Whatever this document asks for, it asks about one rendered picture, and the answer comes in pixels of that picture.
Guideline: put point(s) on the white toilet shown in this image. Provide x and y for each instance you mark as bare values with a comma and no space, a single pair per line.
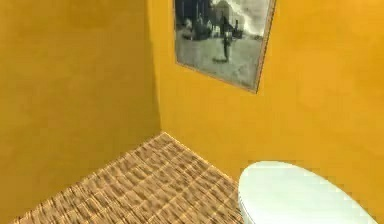
290,196

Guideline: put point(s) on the framed grey street picture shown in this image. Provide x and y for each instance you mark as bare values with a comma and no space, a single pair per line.
223,40

